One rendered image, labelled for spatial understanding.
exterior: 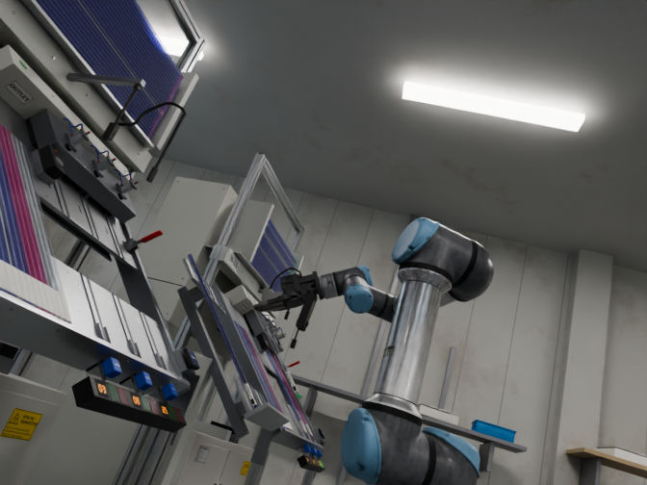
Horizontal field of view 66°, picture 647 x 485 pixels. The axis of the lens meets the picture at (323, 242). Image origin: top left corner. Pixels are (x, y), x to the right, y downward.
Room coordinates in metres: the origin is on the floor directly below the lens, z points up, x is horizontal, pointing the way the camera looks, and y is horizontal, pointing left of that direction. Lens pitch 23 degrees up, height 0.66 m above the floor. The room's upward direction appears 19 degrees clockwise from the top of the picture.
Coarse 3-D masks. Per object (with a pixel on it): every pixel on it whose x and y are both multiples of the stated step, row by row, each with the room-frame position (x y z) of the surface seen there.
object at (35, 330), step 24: (0, 312) 0.75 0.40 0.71; (24, 312) 0.77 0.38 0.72; (0, 336) 0.81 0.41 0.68; (24, 336) 0.83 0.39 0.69; (48, 336) 0.85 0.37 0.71; (72, 336) 0.88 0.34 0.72; (72, 360) 0.95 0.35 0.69; (96, 360) 0.98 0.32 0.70; (120, 360) 1.02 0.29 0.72; (144, 360) 1.08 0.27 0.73; (120, 384) 1.11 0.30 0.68
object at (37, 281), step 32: (0, 128) 0.95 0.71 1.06; (0, 160) 0.90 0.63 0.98; (0, 192) 0.85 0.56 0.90; (32, 192) 0.96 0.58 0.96; (0, 224) 0.81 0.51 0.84; (32, 224) 0.91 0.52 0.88; (0, 256) 0.78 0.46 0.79; (32, 256) 0.86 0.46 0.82; (0, 288) 0.75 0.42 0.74; (32, 288) 0.82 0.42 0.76; (64, 320) 0.87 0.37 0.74
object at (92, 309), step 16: (64, 272) 0.97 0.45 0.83; (64, 288) 0.95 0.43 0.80; (80, 288) 1.01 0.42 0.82; (96, 288) 1.08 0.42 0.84; (80, 304) 0.98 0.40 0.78; (96, 304) 1.03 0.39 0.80; (112, 304) 1.11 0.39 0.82; (128, 304) 1.20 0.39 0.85; (80, 320) 0.95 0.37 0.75; (96, 320) 1.01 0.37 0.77; (112, 320) 1.08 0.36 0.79; (128, 320) 1.16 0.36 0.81; (144, 320) 1.25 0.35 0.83; (96, 336) 0.98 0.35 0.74; (112, 336) 1.05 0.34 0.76; (128, 336) 1.12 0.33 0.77; (144, 336) 1.20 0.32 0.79; (160, 336) 1.30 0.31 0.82; (144, 352) 1.16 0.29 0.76; (160, 352) 1.25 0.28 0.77
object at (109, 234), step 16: (0, 112) 1.01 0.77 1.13; (16, 128) 1.05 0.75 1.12; (32, 160) 1.05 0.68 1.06; (64, 176) 1.18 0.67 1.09; (48, 192) 1.06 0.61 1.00; (64, 192) 1.14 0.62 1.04; (48, 208) 1.13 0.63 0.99; (64, 208) 1.10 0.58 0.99; (80, 208) 1.19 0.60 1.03; (96, 208) 1.29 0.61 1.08; (64, 224) 1.17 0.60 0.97; (80, 224) 1.14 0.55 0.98; (96, 224) 1.24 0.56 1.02; (112, 224) 1.34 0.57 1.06; (80, 240) 1.24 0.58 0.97; (96, 240) 1.20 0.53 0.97; (112, 240) 1.29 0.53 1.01; (128, 256) 1.35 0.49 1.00
